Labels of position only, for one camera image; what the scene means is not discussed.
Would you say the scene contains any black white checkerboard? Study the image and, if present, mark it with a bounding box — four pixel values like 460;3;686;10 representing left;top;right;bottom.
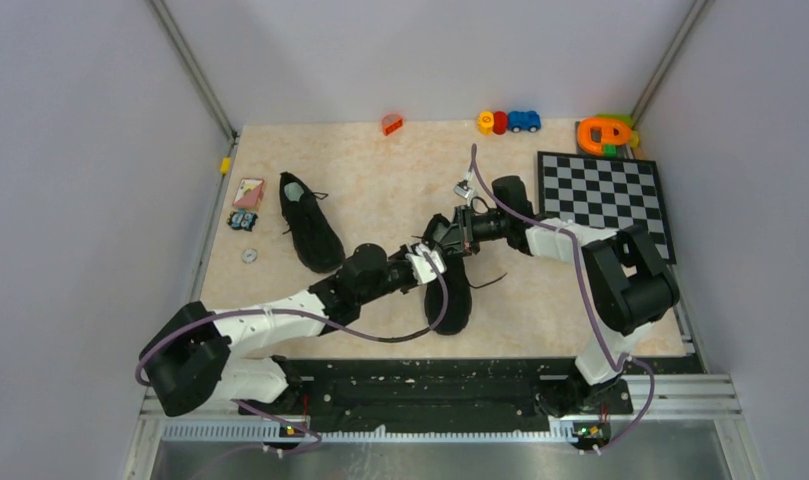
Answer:
536;151;677;265

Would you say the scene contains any orange ring toy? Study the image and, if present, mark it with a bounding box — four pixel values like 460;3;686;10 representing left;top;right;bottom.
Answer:
575;117;636;158

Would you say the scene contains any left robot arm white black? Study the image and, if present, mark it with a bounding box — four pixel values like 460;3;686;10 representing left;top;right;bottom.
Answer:
135;243;448;417

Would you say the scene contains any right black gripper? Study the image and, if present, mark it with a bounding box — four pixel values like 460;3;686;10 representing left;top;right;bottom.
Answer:
435;205;509;260

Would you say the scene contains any yellow toy cylinder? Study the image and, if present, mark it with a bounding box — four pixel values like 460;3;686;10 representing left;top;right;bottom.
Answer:
476;111;495;135

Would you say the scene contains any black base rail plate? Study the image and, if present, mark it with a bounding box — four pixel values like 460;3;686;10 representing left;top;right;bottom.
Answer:
175;356;707;439

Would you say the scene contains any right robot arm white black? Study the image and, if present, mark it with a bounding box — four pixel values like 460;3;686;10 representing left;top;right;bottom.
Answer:
452;172;680;412

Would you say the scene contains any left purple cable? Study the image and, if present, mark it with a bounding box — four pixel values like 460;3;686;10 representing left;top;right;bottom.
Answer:
134;250;450;458

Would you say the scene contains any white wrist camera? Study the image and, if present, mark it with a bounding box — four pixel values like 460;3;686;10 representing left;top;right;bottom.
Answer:
453;179;477;205
405;243;446;285

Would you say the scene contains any small round metal disc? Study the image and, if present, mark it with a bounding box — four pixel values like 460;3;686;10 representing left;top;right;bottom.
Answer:
241;248;258;264

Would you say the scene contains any yellow clip on rail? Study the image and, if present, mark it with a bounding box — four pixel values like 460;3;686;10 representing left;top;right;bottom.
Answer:
219;157;231;176

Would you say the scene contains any blue toy car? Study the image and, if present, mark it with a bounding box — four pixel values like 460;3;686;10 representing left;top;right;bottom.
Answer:
507;110;542;133

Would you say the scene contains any small blue black toy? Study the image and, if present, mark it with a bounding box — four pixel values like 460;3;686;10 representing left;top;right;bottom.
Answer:
226;209;258;232

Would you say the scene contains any pink triangle card box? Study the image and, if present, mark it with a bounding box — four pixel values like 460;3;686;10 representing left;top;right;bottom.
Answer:
232;178;266;211

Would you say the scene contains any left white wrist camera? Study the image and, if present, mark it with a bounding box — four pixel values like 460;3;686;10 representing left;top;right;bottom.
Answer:
405;243;446;285

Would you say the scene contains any red toy cylinder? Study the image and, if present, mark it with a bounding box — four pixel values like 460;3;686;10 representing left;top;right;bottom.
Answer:
493;111;508;135

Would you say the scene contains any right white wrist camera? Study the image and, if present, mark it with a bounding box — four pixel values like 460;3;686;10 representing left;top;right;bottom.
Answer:
453;179;477;205

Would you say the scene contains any black shoe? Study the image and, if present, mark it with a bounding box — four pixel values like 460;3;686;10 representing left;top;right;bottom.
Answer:
279;172;345;274
422;214;474;336

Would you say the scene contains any orange toy brick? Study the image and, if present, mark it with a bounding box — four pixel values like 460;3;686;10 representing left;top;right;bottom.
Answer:
381;114;404;136

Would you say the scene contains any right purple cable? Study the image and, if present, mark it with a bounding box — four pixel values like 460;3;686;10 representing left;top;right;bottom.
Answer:
468;144;657;455

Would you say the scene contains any purple cable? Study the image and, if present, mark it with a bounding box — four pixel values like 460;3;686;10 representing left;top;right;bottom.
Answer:
134;250;450;458
468;144;657;455

